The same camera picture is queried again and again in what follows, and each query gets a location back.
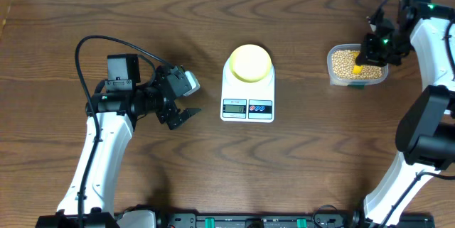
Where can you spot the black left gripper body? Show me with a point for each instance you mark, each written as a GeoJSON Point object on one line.
{"type": "Point", "coordinates": [168, 99]}

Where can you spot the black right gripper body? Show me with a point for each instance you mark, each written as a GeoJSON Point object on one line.
{"type": "Point", "coordinates": [387, 49]}

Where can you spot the yellow measuring scoop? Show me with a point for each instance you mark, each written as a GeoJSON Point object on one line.
{"type": "Point", "coordinates": [357, 69]}

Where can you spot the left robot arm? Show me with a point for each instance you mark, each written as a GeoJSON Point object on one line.
{"type": "Point", "coordinates": [112, 114]}

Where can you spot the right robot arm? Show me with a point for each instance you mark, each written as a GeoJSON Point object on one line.
{"type": "Point", "coordinates": [425, 144]}

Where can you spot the white digital kitchen scale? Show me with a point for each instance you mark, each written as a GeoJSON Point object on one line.
{"type": "Point", "coordinates": [247, 101]}

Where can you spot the yellow bowl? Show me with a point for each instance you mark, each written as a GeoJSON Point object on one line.
{"type": "Point", "coordinates": [250, 63]}

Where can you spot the soybeans in container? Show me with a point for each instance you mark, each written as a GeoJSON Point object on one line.
{"type": "Point", "coordinates": [342, 61]}

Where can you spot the green tape patch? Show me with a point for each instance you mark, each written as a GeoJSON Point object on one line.
{"type": "Point", "coordinates": [357, 86]}

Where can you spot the clear plastic container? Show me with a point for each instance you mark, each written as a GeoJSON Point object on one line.
{"type": "Point", "coordinates": [335, 80]}

